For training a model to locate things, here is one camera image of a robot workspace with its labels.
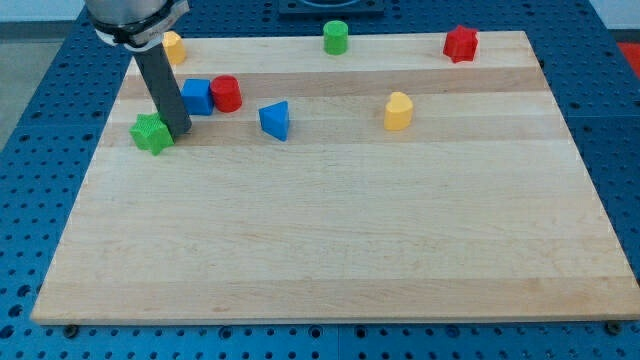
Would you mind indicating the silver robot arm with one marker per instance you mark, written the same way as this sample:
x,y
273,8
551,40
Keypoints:
x,y
136,24

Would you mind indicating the wooden board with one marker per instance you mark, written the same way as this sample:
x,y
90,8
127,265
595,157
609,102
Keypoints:
x,y
481,210

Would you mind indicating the yellow heart block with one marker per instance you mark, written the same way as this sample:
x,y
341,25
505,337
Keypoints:
x,y
398,112

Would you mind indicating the blue triangle block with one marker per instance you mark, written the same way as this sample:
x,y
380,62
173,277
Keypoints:
x,y
274,120

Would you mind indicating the red cylinder block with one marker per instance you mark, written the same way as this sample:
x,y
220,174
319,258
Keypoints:
x,y
226,93

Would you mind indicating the green cylinder block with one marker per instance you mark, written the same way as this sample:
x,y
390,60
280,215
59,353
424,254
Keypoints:
x,y
335,37

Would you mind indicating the blue cube block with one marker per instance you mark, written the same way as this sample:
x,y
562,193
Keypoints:
x,y
197,97

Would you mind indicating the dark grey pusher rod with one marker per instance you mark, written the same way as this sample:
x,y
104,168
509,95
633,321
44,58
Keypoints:
x,y
160,81

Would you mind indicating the green star block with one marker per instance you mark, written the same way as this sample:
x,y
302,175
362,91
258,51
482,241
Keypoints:
x,y
150,133

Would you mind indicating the red star block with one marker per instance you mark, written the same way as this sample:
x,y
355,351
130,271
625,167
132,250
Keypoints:
x,y
461,44

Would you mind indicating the yellow pentagon block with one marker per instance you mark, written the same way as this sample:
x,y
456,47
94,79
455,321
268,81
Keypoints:
x,y
174,48

